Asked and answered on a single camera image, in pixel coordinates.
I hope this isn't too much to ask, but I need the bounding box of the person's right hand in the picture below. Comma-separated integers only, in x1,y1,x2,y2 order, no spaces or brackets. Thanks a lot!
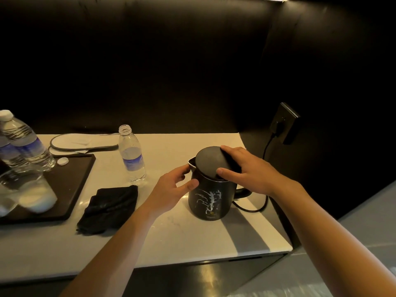
216,145,299,199

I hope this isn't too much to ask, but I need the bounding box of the person's left hand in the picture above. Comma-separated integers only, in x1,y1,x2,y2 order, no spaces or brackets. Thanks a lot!
145,164,200,219

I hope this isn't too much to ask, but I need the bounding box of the black kettle lid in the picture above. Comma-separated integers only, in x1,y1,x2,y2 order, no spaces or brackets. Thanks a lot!
195,146,242,182

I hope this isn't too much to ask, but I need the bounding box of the black patterned electric kettle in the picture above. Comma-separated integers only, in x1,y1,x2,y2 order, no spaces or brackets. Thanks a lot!
187,156,253,221

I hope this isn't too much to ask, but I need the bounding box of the person's left forearm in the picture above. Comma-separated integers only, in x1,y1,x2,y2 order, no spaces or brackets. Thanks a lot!
60,202,161,297

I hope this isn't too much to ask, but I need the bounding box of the person's right forearm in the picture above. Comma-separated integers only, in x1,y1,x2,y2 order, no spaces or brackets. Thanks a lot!
272,179,396,297

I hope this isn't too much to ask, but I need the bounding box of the open clear water bottle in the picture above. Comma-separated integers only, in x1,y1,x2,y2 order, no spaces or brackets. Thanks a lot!
118,124,147,183

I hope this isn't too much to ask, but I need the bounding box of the black folded cloth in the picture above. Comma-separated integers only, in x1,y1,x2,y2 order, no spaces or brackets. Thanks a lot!
76,184,139,236

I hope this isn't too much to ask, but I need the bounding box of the black serving tray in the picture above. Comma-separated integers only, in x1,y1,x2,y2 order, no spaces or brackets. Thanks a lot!
0,154,97,226

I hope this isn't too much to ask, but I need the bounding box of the clear drinking glass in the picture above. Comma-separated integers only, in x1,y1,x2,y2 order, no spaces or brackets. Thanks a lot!
0,182,20,217
6,171,58,214

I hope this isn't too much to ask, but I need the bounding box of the capped clear water bottle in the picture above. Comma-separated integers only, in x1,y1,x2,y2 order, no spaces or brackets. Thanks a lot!
0,133,31,172
0,110,56,172

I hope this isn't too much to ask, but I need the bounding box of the black power cord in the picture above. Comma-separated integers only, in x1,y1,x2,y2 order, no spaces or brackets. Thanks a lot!
232,132,278,213

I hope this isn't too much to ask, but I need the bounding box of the black wall socket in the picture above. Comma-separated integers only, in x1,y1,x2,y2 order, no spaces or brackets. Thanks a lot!
269,102,301,145

